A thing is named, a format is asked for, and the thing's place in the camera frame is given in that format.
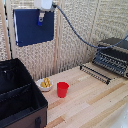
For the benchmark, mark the yellow food pieces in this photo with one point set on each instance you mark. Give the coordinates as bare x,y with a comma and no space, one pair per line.
45,83

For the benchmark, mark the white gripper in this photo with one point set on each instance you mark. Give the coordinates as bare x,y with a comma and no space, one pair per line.
43,4

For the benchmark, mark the white bowl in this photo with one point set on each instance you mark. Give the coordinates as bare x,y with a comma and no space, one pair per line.
44,88

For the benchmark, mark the woven bamboo screen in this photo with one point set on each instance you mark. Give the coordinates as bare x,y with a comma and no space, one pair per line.
76,20

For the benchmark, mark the red plastic cup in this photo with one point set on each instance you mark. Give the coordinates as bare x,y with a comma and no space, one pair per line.
62,90

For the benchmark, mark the black toaster oven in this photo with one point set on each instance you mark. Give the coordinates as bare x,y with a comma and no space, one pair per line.
113,55

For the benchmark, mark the black fabric storage box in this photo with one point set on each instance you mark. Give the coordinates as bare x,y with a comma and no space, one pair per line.
18,96

